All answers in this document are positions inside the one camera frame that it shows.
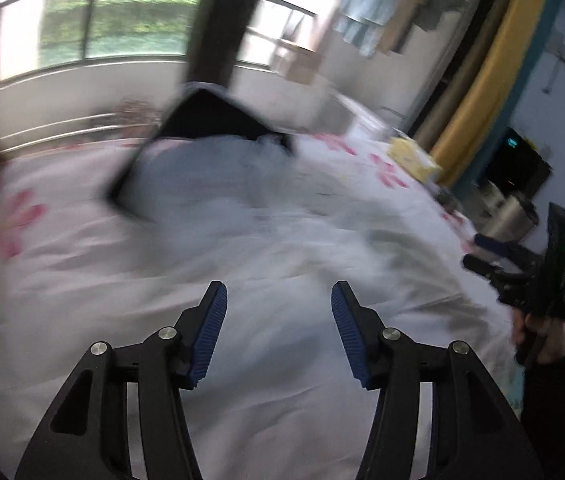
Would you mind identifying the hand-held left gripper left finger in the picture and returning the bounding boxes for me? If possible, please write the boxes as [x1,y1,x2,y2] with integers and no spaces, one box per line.
[15,280,228,480]

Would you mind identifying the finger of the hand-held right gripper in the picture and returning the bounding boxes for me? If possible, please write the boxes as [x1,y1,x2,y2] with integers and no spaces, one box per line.
[473,233,545,273]
[462,254,518,291]

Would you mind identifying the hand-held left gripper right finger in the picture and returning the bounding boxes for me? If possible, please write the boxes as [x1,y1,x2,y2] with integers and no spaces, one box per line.
[331,281,545,480]

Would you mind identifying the white garment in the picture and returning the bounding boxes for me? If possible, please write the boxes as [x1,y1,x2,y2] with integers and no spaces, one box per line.
[105,82,468,281]

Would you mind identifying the person's right forearm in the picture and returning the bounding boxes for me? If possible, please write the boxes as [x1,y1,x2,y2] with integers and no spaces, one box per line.
[518,332,565,466]

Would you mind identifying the person's right hand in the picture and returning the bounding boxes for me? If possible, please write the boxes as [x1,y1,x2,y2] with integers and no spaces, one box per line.
[511,305,565,367]

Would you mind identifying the black appliance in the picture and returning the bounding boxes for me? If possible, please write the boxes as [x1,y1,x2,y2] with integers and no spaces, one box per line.
[481,126,554,202]

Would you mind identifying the yellow tissue box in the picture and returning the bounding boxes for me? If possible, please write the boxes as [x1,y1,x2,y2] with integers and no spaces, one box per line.
[387,137,444,184]

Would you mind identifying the floral bed sheet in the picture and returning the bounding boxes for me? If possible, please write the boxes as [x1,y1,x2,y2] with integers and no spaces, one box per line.
[0,130,528,480]

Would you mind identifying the yellow curtain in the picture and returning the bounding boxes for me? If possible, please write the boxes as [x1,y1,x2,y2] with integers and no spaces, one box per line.
[429,0,554,187]

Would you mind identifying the white air conditioner unit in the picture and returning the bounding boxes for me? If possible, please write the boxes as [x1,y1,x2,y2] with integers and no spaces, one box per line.
[313,91,389,137]

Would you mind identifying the teal curtain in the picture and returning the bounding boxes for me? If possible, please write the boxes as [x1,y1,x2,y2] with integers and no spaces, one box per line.
[455,0,565,202]

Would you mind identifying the potted plant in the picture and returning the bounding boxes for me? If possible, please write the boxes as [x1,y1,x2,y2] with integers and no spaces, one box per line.
[115,100,162,129]

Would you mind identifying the dark hanging garment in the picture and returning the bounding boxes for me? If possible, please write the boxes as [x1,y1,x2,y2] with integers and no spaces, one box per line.
[411,0,474,34]

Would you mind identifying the beige hanging garment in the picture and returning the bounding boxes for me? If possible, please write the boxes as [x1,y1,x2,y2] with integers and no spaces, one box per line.
[376,0,436,57]

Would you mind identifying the white metal rack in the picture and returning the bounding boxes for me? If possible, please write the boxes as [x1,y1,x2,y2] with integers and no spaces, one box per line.
[0,109,129,154]

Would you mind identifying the light blue hanging towel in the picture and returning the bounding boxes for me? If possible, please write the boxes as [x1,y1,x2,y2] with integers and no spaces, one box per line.
[336,0,404,59]

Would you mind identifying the cardboard boxes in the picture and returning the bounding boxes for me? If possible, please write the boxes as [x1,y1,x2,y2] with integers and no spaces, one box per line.
[271,41,324,84]

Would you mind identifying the black balcony railing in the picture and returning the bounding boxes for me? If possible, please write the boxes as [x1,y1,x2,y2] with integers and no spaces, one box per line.
[0,0,324,83]

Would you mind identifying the black window frame post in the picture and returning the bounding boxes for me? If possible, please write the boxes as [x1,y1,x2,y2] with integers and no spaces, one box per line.
[409,0,518,136]
[187,0,273,87]

